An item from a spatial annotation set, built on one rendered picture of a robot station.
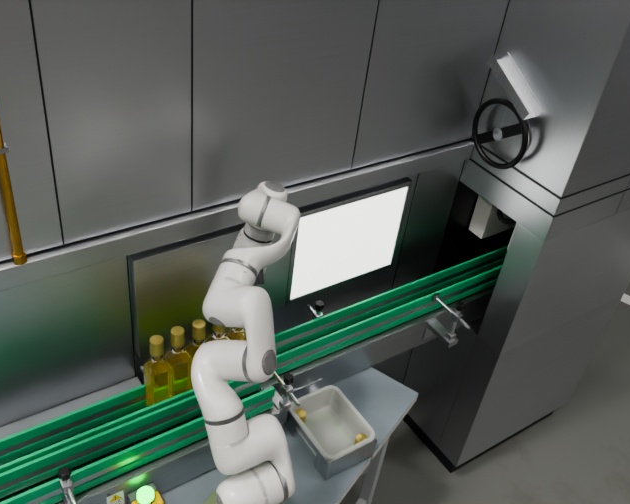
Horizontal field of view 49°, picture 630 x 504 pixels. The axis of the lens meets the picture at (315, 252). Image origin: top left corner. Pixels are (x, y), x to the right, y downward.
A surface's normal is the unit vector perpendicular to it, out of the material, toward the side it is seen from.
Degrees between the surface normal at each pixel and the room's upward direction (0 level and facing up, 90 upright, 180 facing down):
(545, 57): 90
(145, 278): 90
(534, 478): 0
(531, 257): 90
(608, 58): 90
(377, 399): 0
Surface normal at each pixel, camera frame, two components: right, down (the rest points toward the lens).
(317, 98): 0.55, 0.56
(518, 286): -0.83, 0.27
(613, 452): 0.11, -0.79
